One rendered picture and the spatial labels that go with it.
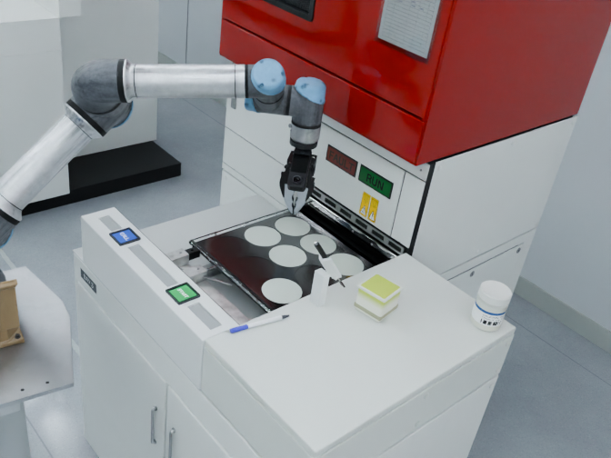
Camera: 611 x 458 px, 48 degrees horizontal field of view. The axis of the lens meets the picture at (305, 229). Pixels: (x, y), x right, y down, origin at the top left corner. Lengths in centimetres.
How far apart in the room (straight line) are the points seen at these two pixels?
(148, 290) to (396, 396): 60
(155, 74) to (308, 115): 38
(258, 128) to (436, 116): 71
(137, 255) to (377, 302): 58
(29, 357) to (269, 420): 58
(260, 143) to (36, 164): 73
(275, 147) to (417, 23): 71
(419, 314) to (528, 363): 159
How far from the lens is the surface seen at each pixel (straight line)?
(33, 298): 180
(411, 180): 173
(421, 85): 159
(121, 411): 202
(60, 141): 172
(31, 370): 161
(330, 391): 137
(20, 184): 173
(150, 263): 166
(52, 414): 264
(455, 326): 160
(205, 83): 157
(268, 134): 212
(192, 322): 149
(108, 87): 159
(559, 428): 294
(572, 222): 328
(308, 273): 177
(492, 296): 156
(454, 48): 157
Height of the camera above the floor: 193
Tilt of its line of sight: 32 degrees down
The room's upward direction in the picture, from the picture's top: 9 degrees clockwise
